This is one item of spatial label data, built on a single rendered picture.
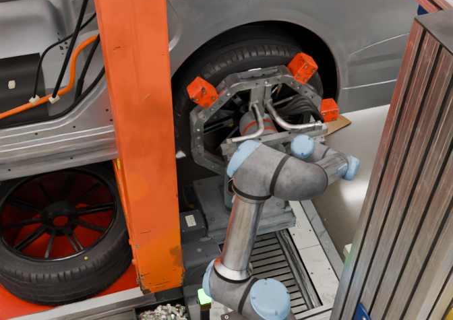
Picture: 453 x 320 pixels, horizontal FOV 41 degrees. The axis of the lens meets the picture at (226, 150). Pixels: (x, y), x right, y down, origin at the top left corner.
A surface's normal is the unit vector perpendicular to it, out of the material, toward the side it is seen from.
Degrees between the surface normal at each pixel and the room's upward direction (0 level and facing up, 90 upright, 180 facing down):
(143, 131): 90
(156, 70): 90
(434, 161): 90
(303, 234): 0
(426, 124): 90
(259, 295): 8
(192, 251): 0
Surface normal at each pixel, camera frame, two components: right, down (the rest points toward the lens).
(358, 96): 0.29, 0.69
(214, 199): 0.02, -0.70
